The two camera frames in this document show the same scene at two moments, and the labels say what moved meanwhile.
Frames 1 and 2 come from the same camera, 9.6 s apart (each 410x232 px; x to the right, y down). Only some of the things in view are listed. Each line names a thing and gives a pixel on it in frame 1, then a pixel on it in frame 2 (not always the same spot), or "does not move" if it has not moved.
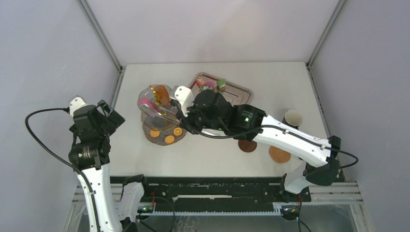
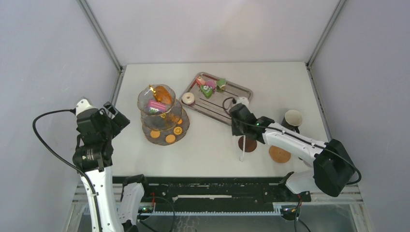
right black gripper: (187, 121) -> (235, 132)
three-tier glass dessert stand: (159, 115) does not move
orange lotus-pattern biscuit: (177, 131) does not move
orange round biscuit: (154, 134) does not move
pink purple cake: (146, 101) -> (155, 107)
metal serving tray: (204, 81) does not move
